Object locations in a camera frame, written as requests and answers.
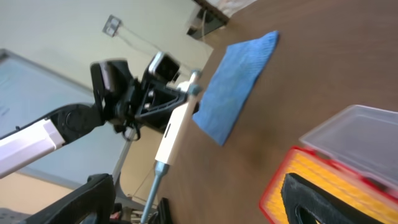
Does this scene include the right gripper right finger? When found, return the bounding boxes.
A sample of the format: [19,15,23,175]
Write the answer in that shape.
[280,172,387,224]

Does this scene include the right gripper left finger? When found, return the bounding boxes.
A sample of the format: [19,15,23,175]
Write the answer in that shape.
[18,173,117,224]

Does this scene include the blue cloth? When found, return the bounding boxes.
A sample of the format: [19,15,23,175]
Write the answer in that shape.
[192,30,280,147]

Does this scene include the red and yellow tip box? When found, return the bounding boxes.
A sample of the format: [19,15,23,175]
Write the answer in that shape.
[258,104,398,224]

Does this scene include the black cable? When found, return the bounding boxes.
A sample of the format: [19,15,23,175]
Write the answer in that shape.
[119,123,142,142]

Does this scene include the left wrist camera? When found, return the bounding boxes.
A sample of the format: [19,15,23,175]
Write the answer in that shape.
[147,51,182,84]

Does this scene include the grey wall socket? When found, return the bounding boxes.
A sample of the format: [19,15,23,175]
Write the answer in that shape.
[102,14,123,38]

